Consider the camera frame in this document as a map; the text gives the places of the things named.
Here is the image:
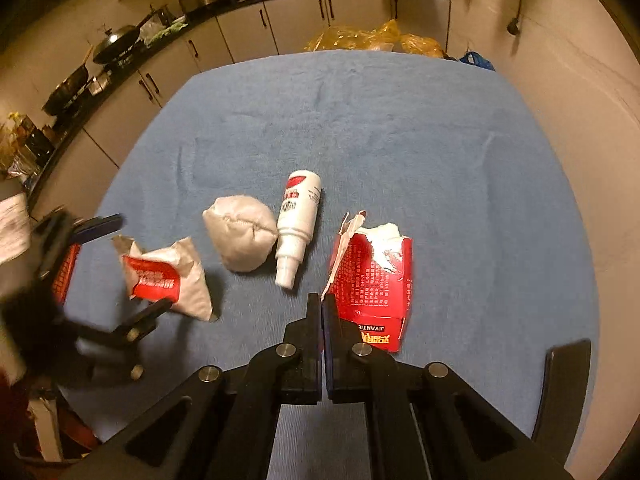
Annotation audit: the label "black frying pan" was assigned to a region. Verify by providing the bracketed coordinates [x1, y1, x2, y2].
[41, 62, 91, 116]

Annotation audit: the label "red plastic basket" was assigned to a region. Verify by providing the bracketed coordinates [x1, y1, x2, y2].
[50, 242, 81, 306]

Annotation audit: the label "group of seasoning jars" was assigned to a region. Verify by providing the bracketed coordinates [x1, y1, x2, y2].
[0, 110, 56, 181]

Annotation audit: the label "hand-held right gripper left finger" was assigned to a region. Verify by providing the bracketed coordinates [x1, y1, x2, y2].
[65, 292, 323, 480]

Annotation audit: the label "white spray bottle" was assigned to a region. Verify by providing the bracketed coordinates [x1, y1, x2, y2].
[274, 170, 322, 290]

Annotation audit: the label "blue bag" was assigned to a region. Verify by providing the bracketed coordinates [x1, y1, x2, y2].
[459, 51, 496, 72]

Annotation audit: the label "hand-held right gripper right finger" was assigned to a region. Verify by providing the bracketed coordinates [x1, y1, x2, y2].
[321, 294, 576, 480]

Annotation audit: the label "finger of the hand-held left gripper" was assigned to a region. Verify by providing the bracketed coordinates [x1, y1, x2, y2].
[70, 212, 127, 245]
[75, 298, 174, 345]

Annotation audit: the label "large black wok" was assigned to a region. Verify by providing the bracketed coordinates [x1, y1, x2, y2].
[92, 10, 158, 65]

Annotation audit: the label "black chair backrest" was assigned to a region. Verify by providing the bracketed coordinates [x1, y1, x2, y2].
[530, 339, 592, 456]

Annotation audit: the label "torn red cardboard box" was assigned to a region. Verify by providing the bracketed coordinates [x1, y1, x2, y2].
[320, 211, 415, 353]

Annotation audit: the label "black kitchen counter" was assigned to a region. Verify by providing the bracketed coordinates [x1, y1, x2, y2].
[20, 0, 453, 201]

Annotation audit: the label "small steel pot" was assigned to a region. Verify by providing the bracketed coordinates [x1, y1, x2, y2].
[87, 72, 113, 96]

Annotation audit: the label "green vegetables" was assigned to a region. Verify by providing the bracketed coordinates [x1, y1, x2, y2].
[142, 17, 190, 46]

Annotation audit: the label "white packet with red label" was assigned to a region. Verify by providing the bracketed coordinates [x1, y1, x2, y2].
[111, 235, 219, 322]

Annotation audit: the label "white cloth pouch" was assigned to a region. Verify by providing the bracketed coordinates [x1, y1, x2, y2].
[202, 193, 279, 274]

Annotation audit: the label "beige kitchen cabinets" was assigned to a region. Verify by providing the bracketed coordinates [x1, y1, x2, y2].
[30, 0, 453, 221]

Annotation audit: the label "blue tablecloth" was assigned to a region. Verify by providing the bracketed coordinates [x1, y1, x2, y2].
[55, 49, 601, 466]

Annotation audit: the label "yellow plastic bag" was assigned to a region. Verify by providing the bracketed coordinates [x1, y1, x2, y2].
[400, 34, 446, 58]
[305, 19, 401, 53]

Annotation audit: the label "person's red clothing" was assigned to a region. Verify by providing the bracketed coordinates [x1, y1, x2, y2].
[0, 370, 101, 466]

